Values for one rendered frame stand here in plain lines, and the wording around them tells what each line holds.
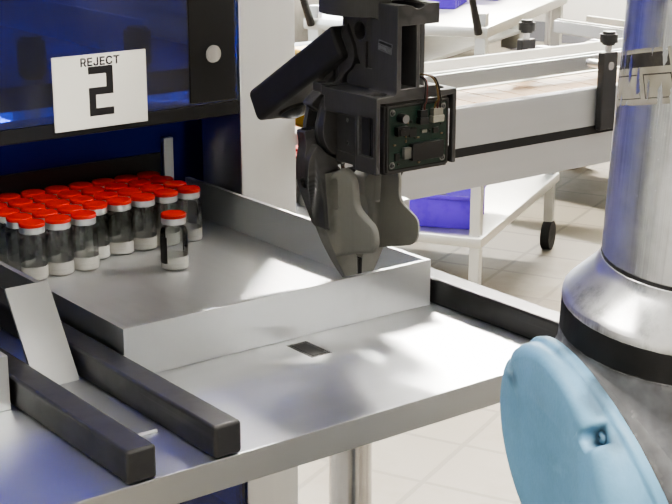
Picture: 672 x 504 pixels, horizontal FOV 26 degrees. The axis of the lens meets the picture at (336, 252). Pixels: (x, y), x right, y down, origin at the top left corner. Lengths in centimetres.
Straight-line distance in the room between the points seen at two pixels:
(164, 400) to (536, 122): 88
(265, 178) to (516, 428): 67
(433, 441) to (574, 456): 245
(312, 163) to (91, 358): 21
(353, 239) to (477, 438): 208
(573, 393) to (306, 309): 44
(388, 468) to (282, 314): 194
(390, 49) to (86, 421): 32
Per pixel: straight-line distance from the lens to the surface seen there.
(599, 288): 62
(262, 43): 128
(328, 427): 88
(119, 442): 81
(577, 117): 171
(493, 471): 294
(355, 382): 94
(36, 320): 96
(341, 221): 103
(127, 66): 121
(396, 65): 96
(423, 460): 297
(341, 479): 167
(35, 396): 89
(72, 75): 118
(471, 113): 159
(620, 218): 61
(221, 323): 98
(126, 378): 91
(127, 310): 108
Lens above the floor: 122
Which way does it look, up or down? 16 degrees down
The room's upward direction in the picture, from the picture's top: straight up
